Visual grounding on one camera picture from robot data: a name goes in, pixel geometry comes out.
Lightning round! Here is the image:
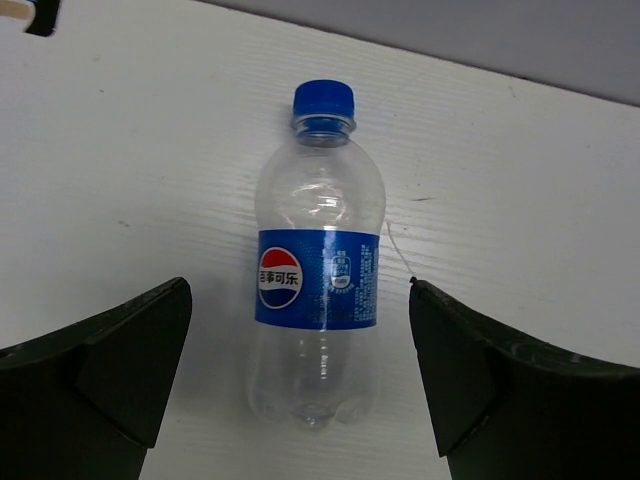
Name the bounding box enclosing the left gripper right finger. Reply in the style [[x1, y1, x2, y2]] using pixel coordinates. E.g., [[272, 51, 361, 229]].
[[409, 279, 639, 479]]

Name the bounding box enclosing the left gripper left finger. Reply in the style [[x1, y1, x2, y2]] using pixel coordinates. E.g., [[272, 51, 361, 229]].
[[1, 277, 192, 479]]

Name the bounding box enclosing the blue cap water bottle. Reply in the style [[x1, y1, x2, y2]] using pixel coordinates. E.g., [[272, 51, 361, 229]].
[[247, 79, 386, 431]]

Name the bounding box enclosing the left blue table sticker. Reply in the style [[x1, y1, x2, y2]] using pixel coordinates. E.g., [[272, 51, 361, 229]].
[[25, 0, 62, 37]]

